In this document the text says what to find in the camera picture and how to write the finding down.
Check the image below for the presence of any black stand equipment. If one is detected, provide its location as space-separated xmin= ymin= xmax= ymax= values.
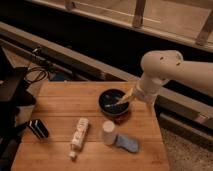
xmin=0 ymin=47 xmax=36 ymax=171

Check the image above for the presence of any black cable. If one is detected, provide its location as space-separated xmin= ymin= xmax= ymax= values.
xmin=23 ymin=46 xmax=53 ymax=85

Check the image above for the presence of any black striped eraser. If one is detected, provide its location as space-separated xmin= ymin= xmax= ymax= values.
xmin=28 ymin=119 xmax=49 ymax=139

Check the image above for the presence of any white ceramic cup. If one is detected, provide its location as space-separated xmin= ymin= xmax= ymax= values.
xmin=101 ymin=121 xmax=116 ymax=145

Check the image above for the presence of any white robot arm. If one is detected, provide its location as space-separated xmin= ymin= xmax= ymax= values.
xmin=118 ymin=50 xmax=213 ymax=104

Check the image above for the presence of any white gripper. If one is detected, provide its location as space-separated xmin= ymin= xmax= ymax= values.
xmin=117 ymin=74 xmax=169 ymax=105

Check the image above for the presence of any black ceramic bowl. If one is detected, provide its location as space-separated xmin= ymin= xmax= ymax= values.
xmin=98 ymin=89 xmax=129 ymax=117

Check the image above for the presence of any white tube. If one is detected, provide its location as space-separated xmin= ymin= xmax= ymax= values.
xmin=69 ymin=117 xmax=89 ymax=161

